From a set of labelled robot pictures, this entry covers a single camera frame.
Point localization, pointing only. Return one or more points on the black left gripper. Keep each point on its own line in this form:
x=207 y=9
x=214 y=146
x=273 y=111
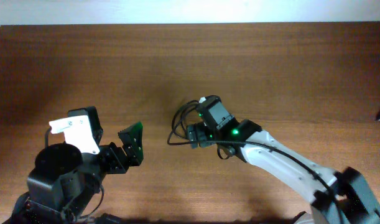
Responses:
x=135 y=149

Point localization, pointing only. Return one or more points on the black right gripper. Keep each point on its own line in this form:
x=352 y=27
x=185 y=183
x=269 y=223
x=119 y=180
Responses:
x=193 y=135

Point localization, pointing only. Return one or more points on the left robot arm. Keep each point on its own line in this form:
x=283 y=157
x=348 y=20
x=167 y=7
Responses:
x=64 y=180

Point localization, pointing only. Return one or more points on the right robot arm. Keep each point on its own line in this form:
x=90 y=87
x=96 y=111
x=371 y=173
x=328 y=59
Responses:
x=334 y=196

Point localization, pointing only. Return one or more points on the black object at table edge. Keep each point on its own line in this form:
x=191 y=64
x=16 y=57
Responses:
x=109 y=219

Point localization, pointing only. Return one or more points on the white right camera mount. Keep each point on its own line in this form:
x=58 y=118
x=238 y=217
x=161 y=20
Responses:
x=202 y=99

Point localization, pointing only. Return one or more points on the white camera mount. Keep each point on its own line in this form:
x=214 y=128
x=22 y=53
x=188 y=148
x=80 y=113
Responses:
x=77 y=132
x=202 y=99

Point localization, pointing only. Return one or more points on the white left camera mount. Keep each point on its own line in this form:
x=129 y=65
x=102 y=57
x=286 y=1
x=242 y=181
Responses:
x=77 y=132

